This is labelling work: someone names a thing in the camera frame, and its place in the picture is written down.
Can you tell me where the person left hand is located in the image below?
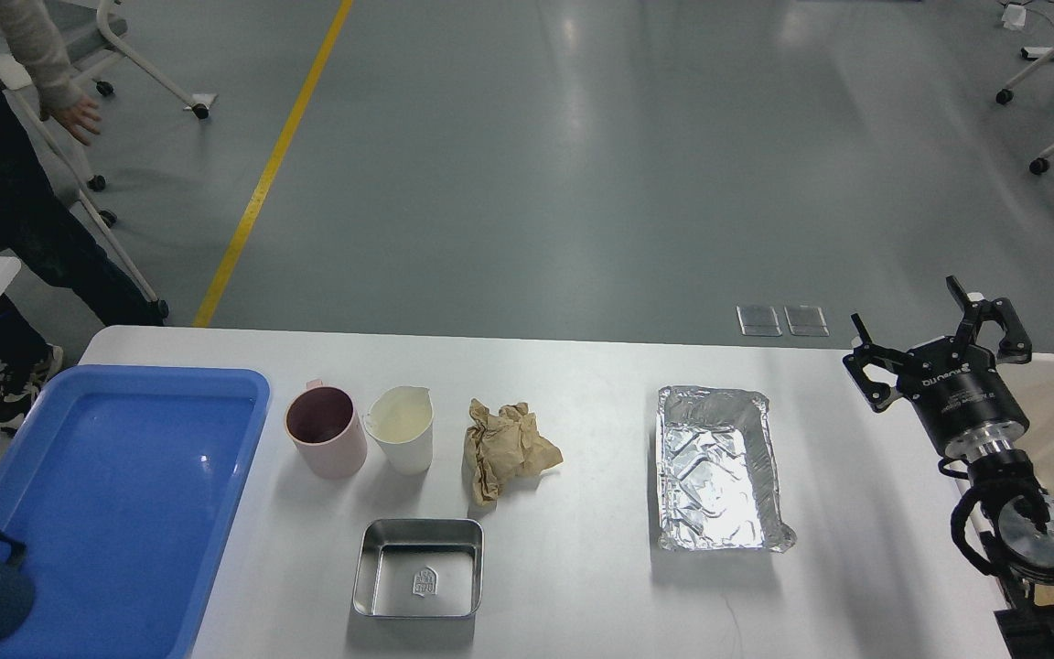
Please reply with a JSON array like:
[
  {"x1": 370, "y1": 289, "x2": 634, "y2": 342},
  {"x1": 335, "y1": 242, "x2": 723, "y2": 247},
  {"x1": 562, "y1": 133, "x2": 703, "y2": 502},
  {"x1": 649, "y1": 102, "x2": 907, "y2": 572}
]
[{"x1": 40, "y1": 94, "x2": 102, "y2": 146}]

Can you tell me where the grey office chair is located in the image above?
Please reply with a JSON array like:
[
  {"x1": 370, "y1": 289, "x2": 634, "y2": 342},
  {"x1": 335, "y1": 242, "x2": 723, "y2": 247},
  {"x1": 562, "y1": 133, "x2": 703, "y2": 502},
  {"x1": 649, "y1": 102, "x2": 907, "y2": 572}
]
[{"x1": 0, "y1": 1, "x2": 216, "y2": 319}]

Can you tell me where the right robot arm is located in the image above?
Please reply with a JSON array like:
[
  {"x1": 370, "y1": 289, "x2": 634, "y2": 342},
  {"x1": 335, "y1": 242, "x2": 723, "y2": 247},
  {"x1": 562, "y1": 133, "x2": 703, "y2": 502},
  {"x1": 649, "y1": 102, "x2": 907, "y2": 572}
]
[{"x1": 844, "y1": 275, "x2": 1054, "y2": 658}]

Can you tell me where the blue plastic tray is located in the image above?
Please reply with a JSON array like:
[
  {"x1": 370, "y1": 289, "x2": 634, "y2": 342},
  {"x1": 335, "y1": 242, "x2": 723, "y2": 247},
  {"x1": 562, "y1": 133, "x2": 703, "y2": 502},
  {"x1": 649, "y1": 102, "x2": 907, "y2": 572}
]
[{"x1": 0, "y1": 364, "x2": 271, "y2": 658}]

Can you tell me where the floor socket plate left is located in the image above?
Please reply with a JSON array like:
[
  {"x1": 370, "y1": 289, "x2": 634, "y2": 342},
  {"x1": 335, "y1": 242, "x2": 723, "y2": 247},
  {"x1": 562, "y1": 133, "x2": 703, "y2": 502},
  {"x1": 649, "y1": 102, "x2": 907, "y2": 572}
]
[{"x1": 736, "y1": 305, "x2": 783, "y2": 338}]

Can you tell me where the white paper cup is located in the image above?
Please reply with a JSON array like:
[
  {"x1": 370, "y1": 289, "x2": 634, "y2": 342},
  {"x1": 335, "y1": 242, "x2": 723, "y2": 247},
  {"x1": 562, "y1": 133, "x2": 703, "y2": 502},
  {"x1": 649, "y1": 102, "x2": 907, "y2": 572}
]
[{"x1": 363, "y1": 385, "x2": 435, "y2": 474}]

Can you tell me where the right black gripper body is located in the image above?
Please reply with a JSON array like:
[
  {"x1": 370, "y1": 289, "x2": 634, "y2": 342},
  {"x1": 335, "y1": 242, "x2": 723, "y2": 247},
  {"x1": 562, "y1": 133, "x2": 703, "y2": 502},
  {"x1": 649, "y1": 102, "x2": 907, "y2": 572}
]
[{"x1": 897, "y1": 337, "x2": 1030, "y2": 460}]

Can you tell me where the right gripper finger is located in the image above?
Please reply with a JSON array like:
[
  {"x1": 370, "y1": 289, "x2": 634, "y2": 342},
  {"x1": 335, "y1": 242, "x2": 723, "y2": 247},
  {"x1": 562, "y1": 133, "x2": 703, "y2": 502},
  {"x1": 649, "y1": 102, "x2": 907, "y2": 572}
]
[
  {"x1": 945, "y1": 275, "x2": 1034, "y2": 367},
  {"x1": 844, "y1": 313, "x2": 917, "y2": 413}
]

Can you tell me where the floor socket plate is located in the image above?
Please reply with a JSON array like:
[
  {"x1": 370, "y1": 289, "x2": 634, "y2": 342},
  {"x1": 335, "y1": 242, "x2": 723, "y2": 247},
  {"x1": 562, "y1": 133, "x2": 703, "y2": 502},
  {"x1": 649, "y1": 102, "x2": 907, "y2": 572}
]
[
  {"x1": 736, "y1": 305, "x2": 783, "y2": 338},
  {"x1": 783, "y1": 305, "x2": 831, "y2": 338}
]

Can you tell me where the square metal tray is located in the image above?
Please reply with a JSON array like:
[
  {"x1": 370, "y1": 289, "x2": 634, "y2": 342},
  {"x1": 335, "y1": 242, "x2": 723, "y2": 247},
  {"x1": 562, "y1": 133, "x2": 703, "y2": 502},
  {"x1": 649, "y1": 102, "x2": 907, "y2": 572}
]
[{"x1": 352, "y1": 518, "x2": 485, "y2": 621}]

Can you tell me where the pink mug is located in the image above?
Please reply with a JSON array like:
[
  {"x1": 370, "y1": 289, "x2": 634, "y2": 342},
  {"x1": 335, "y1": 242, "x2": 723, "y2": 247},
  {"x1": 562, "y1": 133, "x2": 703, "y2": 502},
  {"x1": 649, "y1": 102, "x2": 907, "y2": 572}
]
[{"x1": 285, "y1": 379, "x2": 368, "y2": 480}]

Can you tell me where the aluminium foil tray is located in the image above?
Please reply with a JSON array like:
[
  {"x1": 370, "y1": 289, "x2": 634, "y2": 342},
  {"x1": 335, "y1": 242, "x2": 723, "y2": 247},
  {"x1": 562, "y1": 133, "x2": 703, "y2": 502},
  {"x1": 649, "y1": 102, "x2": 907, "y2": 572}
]
[{"x1": 655, "y1": 385, "x2": 796, "y2": 553}]

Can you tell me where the crumpled brown paper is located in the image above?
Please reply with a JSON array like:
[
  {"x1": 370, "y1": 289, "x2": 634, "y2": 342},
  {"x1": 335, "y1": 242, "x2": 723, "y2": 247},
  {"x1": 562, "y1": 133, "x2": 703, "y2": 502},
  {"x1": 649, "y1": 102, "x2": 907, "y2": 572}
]
[{"x1": 463, "y1": 399, "x2": 564, "y2": 508}]

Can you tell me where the person in beige sweater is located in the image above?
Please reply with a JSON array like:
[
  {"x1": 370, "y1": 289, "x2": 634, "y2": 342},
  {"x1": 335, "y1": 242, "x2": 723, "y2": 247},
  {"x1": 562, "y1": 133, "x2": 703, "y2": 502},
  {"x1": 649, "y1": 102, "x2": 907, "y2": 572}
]
[{"x1": 0, "y1": 1, "x2": 163, "y2": 434}]

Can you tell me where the floor socket plate right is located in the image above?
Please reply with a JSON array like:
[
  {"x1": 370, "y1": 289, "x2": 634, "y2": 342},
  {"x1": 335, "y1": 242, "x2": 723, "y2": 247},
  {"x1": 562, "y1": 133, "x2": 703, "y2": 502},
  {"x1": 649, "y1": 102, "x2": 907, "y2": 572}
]
[{"x1": 783, "y1": 305, "x2": 831, "y2": 338}]

